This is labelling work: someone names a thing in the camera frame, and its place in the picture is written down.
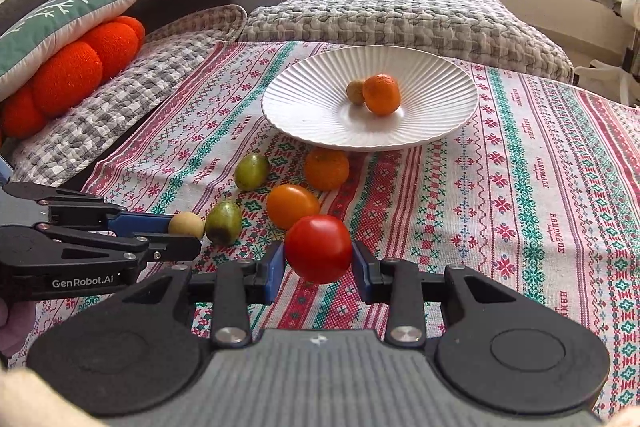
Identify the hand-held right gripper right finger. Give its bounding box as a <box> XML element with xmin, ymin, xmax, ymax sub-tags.
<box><xmin>351</xmin><ymin>241</ymin><xmax>506</xmax><ymax>348</ymax></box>

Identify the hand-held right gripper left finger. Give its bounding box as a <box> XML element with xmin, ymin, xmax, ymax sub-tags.
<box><xmin>135</xmin><ymin>241</ymin><xmax>286</xmax><ymax>349</ymax></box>

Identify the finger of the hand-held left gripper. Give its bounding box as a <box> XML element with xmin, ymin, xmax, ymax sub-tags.
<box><xmin>0</xmin><ymin>224</ymin><xmax>202</xmax><ymax>268</ymax></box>
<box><xmin>1</xmin><ymin>181</ymin><xmax>174</xmax><ymax>236</ymax></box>

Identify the small beige longan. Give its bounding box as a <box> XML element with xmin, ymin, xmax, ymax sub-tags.
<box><xmin>168</xmin><ymin>212</ymin><xmax>206</xmax><ymax>240</ymax></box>

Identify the red tomato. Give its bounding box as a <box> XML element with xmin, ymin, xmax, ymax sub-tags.
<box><xmin>284</xmin><ymin>215</ymin><xmax>354</xmax><ymax>284</ymax></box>

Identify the white ribbed plate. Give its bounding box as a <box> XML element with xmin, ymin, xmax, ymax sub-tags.
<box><xmin>261</xmin><ymin>46</ymin><xmax>479</xmax><ymax>152</ymax></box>

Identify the person's left hand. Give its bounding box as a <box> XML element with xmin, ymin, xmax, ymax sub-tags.
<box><xmin>0</xmin><ymin>302</ymin><xmax>32</xmax><ymax>359</ymax></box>

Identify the green kiwi berry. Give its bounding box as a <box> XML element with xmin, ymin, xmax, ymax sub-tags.
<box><xmin>205</xmin><ymin>200</ymin><xmax>244</xmax><ymax>246</ymax></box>
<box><xmin>234</xmin><ymin>154</ymin><xmax>271</xmax><ymax>192</ymax></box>

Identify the orange tomato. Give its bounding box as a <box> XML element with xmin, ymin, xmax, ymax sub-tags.
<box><xmin>266</xmin><ymin>185</ymin><xmax>321</xmax><ymax>231</ymax></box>

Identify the orange tangerine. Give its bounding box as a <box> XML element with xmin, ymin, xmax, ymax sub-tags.
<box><xmin>362</xmin><ymin>74</ymin><xmax>402</xmax><ymax>116</ymax></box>
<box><xmin>304</xmin><ymin>148</ymin><xmax>350</xmax><ymax>192</ymax></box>

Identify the grey checked quilt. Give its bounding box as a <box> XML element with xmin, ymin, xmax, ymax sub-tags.
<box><xmin>236</xmin><ymin>0</ymin><xmax>575</xmax><ymax>84</ymax></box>
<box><xmin>11</xmin><ymin>3</ymin><xmax>249</xmax><ymax>188</ymax></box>

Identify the cream fuzzy clothing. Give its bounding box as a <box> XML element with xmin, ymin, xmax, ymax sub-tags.
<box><xmin>0</xmin><ymin>364</ymin><xmax>96</xmax><ymax>427</ymax></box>

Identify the patterned red green tablecloth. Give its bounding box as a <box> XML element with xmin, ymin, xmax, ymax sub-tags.
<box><xmin>9</xmin><ymin>40</ymin><xmax>640</xmax><ymax>423</ymax></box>

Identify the orange knitted cushion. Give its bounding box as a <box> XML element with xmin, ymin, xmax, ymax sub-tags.
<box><xmin>0</xmin><ymin>15</ymin><xmax>146</xmax><ymax>140</ymax></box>

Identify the small brown longan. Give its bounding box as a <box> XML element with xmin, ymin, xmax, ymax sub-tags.
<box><xmin>346</xmin><ymin>79</ymin><xmax>369</xmax><ymax>106</ymax></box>

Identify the green snowflake pillow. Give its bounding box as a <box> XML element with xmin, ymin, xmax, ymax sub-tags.
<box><xmin>0</xmin><ymin>0</ymin><xmax>144</xmax><ymax>102</ymax></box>

